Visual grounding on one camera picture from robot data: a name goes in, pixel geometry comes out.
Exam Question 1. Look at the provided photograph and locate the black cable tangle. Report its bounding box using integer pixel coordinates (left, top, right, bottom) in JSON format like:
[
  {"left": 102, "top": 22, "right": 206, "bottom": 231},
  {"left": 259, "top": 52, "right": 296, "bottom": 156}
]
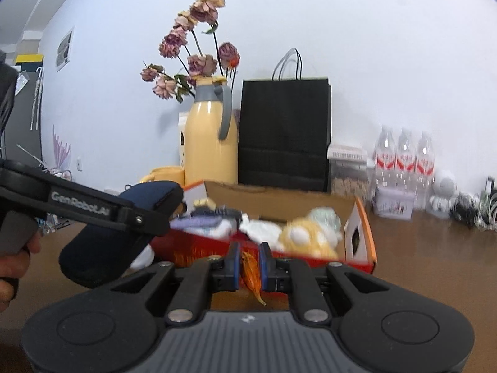
[{"left": 450, "top": 192, "right": 481, "bottom": 226}]

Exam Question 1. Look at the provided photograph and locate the yellow mug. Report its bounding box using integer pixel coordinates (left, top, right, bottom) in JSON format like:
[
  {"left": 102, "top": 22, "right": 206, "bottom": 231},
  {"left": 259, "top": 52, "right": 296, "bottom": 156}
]
[{"left": 139, "top": 166, "right": 186, "bottom": 186}]

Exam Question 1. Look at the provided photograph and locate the yellow spotted plush toy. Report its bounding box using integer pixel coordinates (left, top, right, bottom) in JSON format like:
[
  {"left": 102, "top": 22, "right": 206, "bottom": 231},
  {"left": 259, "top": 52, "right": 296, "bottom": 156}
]
[{"left": 277, "top": 218, "right": 342, "bottom": 259}]

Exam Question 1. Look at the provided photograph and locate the person's left hand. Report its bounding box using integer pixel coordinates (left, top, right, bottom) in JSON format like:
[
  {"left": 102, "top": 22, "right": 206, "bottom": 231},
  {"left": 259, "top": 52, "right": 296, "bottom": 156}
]
[{"left": 0, "top": 231, "right": 43, "bottom": 312}]

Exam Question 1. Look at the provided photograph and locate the small orange wrapper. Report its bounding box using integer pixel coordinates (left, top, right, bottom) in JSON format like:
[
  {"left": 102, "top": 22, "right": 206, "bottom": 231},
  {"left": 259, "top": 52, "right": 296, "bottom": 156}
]
[{"left": 240, "top": 251, "right": 268, "bottom": 306}]

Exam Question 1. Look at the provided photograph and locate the yellow thermos jug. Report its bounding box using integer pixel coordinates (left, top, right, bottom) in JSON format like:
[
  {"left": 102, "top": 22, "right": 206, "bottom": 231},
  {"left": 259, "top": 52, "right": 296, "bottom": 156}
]
[{"left": 184, "top": 77, "right": 239, "bottom": 186}]

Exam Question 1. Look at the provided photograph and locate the metal storage rack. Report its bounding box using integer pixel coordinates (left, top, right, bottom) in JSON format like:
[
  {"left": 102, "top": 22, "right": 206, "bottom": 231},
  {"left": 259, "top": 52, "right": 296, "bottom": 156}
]
[{"left": 41, "top": 167, "right": 74, "bottom": 187}]

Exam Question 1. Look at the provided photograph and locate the clear snack container white lid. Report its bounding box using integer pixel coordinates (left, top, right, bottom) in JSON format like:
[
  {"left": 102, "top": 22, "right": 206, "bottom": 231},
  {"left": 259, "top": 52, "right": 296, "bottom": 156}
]
[{"left": 327, "top": 144, "right": 369, "bottom": 199}]

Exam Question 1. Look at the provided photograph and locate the white milk carton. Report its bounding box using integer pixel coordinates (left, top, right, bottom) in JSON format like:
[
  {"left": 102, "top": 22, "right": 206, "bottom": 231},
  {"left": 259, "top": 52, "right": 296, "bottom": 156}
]
[{"left": 179, "top": 111, "right": 191, "bottom": 168}]

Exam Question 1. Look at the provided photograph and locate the grey metal cabinet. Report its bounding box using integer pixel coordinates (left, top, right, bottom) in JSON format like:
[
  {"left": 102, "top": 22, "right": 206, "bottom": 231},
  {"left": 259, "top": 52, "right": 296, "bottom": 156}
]
[{"left": 11, "top": 62, "right": 44, "bottom": 164}]

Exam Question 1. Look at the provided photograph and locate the iridescent plastic bag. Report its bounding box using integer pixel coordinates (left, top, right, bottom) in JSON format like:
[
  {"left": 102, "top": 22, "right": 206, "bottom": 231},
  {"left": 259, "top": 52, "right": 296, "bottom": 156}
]
[{"left": 307, "top": 207, "right": 344, "bottom": 234}]

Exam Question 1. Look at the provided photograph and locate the red cardboard box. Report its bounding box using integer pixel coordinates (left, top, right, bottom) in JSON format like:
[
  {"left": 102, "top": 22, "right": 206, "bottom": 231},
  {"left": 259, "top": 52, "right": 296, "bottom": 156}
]
[{"left": 149, "top": 180, "right": 378, "bottom": 274}]

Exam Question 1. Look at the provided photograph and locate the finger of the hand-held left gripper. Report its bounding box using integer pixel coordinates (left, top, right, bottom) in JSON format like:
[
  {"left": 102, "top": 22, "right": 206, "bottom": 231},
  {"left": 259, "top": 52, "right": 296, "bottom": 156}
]
[{"left": 117, "top": 201, "right": 172, "bottom": 237}]

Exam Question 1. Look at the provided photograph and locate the white cloth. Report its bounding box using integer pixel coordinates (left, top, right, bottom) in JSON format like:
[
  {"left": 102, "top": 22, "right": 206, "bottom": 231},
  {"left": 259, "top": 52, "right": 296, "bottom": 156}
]
[{"left": 239, "top": 214, "right": 288, "bottom": 253}]

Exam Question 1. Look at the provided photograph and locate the dried pink rose bouquet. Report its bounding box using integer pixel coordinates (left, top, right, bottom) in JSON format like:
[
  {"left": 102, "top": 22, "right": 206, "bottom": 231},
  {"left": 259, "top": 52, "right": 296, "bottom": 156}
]
[{"left": 140, "top": 0, "right": 240, "bottom": 104}]

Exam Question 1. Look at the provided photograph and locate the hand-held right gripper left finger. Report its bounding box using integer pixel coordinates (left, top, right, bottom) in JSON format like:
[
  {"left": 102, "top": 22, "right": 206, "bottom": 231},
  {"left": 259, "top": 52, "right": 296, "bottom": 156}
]
[{"left": 111, "top": 241, "right": 241, "bottom": 325}]

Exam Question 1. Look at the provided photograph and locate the black paper bag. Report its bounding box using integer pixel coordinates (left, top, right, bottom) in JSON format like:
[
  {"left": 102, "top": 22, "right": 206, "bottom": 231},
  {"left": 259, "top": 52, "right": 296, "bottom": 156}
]
[{"left": 238, "top": 48, "right": 332, "bottom": 193}]

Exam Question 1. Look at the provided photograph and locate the purple wall decoration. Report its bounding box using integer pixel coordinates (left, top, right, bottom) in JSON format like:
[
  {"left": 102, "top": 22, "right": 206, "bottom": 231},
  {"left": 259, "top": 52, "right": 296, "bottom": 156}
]
[{"left": 52, "top": 124, "right": 72, "bottom": 172}]

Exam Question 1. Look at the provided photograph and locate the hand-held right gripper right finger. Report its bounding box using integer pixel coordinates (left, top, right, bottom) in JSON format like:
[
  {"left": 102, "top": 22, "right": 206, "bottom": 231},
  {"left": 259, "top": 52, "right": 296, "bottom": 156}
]
[{"left": 259, "top": 242, "right": 391, "bottom": 325}]

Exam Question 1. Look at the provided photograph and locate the small white robot toy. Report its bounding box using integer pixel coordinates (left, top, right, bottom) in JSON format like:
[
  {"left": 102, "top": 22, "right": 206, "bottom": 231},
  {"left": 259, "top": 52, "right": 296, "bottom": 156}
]
[{"left": 429, "top": 169, "right": 458, "bottom": 214}]

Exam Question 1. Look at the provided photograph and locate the wall poster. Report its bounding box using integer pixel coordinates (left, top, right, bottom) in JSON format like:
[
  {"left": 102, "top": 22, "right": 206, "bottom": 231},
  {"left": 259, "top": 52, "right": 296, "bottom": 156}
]
[{"left": 55, "top": 27, "right": 75, "bottom": 72}]

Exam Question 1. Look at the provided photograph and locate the navy zip case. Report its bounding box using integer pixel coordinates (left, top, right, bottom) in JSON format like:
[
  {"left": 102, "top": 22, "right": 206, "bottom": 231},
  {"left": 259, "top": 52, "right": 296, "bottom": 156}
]
[{"left": 58, "top": 181, "right": 185, "bottom": 290}]

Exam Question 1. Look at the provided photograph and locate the purple fabric pouch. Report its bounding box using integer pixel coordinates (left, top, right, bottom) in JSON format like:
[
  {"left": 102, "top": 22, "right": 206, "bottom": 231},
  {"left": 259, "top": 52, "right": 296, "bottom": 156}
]
[{"left": 170, "top": 215, "right": 222, "bottom": 230}]

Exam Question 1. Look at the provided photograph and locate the small printed tin box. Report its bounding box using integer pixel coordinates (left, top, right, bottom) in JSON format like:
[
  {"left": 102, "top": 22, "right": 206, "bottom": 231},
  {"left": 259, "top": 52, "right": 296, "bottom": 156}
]
[{"left": 373, "top": 186, "right": 415, "bottom": 220}]

